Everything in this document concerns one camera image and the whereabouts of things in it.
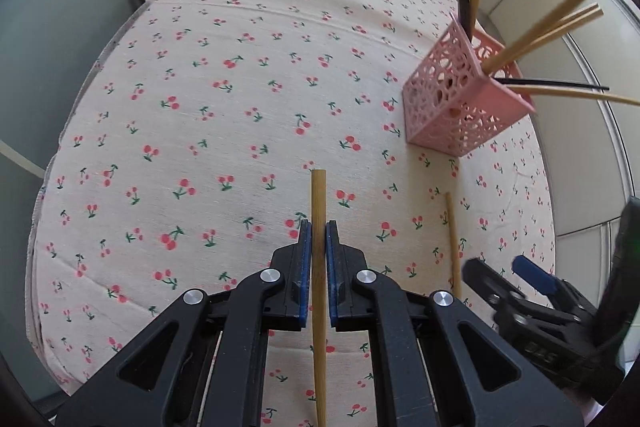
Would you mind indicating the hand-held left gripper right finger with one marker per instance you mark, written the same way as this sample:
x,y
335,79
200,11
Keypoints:
x,y
330,287

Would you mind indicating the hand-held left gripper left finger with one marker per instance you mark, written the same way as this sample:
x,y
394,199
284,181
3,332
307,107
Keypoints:
x,y
306,287

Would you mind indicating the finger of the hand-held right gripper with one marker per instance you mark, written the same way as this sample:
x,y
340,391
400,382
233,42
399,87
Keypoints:
x,y
482,274
532,272

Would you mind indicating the cherry print tablecloth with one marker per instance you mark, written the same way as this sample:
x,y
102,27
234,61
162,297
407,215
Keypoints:
x,y
200,132

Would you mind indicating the pink perforated utensil holder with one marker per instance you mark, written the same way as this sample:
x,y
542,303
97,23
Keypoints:
x,y
450,107

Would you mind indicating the thin black chopstick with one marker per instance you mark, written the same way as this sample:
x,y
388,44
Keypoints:
x,y
560,83

